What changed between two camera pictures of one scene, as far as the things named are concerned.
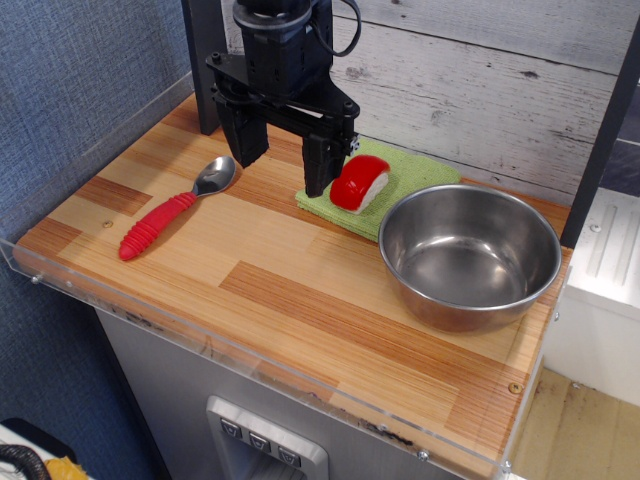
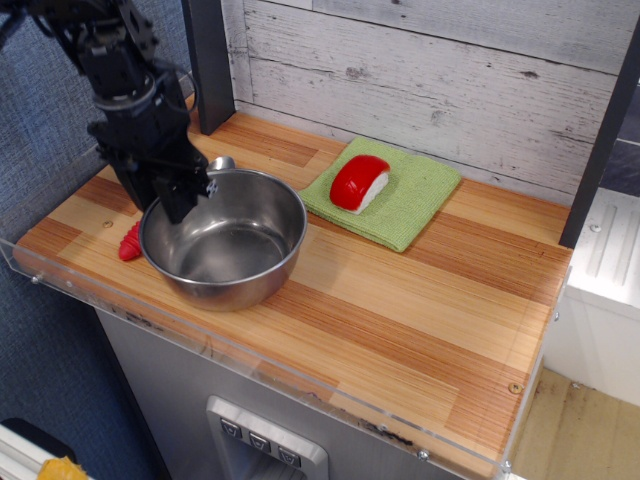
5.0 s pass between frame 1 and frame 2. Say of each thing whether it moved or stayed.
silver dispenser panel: stayed
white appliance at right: stayed
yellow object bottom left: stayed
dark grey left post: stayed
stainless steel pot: moved
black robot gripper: moved
